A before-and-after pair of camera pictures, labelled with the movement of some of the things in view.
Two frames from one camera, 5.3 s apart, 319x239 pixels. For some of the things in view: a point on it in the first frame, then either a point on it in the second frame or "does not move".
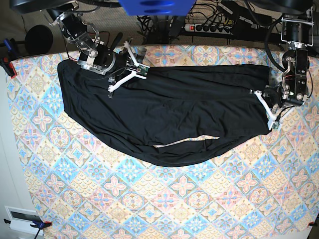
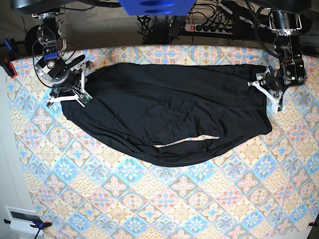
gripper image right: (273, 96) -> (276, 79)
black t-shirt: (175, 115) does not move
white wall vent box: (21, 219) does not move
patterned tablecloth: (82, 186) does not move
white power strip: (209, 28) does not move
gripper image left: (122, 59) -> (61, 76)
